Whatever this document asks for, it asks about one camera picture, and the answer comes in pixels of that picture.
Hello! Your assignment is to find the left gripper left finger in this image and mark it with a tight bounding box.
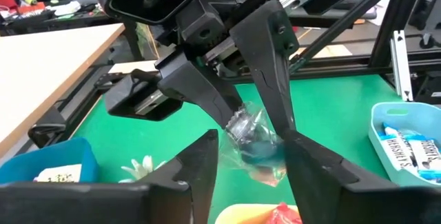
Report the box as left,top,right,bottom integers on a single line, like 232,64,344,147
141,129,220,224

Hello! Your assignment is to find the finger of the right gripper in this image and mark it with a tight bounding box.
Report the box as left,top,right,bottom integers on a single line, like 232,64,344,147
154,51,244,128
229,0,300,137

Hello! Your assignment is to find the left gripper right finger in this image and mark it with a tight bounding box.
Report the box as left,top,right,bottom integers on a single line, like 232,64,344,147
284,130,359,224

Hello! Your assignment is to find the red Skittles packet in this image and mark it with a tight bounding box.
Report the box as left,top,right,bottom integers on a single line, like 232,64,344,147
268,201,302,224

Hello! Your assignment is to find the clear candy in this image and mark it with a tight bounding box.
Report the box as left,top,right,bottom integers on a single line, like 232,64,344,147
220,101,289,187

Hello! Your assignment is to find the blue white Hershey's bar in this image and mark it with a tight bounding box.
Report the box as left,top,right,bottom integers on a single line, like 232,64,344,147
378,123,420,175
406,134,441,172

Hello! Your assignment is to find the mixed succulent potted plant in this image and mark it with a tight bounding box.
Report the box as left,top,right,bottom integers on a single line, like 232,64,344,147
119,154,166,183

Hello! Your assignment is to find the orange plastic bin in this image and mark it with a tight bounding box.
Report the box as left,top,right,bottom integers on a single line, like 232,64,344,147
214,203,300,224

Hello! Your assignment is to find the green table mat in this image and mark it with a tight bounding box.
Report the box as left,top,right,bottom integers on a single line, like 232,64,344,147
70,74,404,224

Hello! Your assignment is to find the teal plastic bin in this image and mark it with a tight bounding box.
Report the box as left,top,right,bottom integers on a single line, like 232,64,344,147
367,101,441,187

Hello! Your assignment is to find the blue plastic bin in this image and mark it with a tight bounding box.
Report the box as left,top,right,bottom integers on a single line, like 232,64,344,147
0,136,101,184

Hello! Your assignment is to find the cluttered black workbench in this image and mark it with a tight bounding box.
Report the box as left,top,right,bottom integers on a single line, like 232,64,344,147
0,1,116,37

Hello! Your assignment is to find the black table frame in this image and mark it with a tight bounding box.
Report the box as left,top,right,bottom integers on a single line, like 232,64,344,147
27,0,441,149

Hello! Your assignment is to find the silver aluminium frame post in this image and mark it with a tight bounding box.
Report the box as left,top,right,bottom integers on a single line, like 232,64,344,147
389,29,414,103

